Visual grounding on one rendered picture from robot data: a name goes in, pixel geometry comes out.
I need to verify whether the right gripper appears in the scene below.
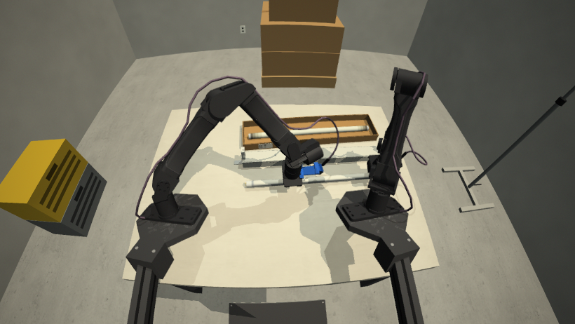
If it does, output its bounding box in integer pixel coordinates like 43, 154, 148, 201
367, 154, 379, 173

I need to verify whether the tan open cardboard box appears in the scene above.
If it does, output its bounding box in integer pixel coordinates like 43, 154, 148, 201
243, 114, 379, 151

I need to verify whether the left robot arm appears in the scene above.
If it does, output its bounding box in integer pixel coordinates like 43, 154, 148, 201
140, 81, 324, 225

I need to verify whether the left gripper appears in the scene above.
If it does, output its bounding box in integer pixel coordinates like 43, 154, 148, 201
282, 160, 323, 187

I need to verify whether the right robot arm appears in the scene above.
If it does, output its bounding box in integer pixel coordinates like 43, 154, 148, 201
342, 67, 428, 222

